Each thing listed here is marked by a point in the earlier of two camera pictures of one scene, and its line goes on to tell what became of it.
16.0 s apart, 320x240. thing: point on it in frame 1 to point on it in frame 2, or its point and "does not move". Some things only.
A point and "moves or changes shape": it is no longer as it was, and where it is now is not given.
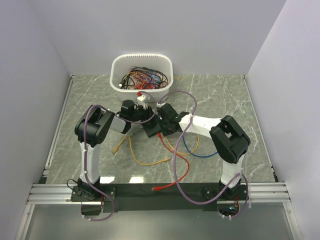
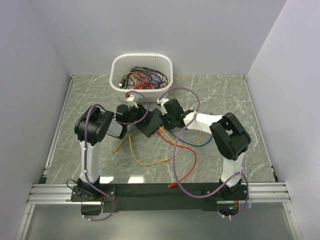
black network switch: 152,127 moves or changes shape
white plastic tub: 131,73 does not move
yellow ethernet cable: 184,153 to 181,145
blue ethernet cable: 201,156 to 184,141
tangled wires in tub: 143,78 does not move
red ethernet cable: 162,187 moves or changes shape
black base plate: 96,199 does not move
